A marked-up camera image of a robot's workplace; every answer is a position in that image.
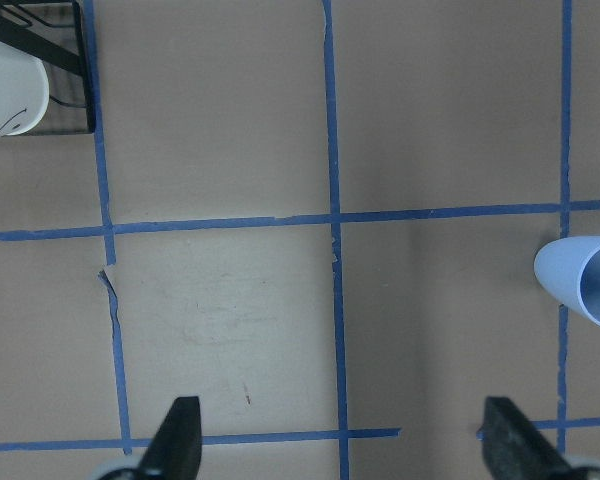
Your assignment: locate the white mug near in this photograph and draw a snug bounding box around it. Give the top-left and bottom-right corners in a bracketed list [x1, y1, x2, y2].
[0, 42, 49, 138]

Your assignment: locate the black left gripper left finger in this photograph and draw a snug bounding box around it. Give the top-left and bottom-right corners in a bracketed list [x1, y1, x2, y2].
[136, 396, 202, 480]

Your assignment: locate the black wire mug rack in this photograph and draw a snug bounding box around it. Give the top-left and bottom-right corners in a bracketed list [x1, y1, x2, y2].
[0, 1, 96, 136]

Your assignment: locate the light blue plastic cup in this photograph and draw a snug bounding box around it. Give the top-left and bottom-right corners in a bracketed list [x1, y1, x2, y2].
[534, 236, 600, 326]

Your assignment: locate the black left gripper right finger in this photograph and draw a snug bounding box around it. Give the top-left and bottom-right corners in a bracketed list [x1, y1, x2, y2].
[481, 396, 572, 480]

